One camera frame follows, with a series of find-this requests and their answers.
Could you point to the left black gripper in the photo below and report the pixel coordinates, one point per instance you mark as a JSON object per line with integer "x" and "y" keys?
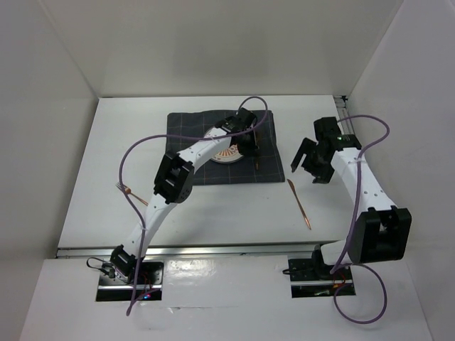
{"x": 249, "y": 148}

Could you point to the dark grey checked cloth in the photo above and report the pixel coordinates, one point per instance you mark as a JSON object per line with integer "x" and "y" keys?
{"x": 196, "y": 124}

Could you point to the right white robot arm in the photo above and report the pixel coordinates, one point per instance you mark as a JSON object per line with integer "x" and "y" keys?
{"x": 379, "y": 229}

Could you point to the copper spoon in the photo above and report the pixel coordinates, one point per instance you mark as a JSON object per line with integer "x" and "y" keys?
{"x": 257, "y": 155}

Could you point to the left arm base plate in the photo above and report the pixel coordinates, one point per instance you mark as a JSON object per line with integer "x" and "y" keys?
{"x": 112, "y": 287}

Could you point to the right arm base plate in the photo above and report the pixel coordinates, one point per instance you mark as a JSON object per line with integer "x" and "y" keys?
{"x": 311, "y": 278}

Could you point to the orange patterned plate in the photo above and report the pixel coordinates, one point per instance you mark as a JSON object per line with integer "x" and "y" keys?
{"x": 229, "y": 155}

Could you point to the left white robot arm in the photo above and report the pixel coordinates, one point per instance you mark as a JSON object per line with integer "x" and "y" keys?
{"x": 173, "y": 184}

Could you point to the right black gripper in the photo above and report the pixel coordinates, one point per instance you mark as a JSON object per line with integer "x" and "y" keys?
{"x": 323, "y": 175}

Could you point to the copper knife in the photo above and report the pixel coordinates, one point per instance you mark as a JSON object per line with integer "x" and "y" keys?
{"x": 293, "y": 189}

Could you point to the front aluminium rail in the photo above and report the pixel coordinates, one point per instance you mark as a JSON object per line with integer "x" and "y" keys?
{"x": 256, "y": 249}

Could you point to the copper fork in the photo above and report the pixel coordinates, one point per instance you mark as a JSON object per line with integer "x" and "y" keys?
{"x": 129, "y": 192}

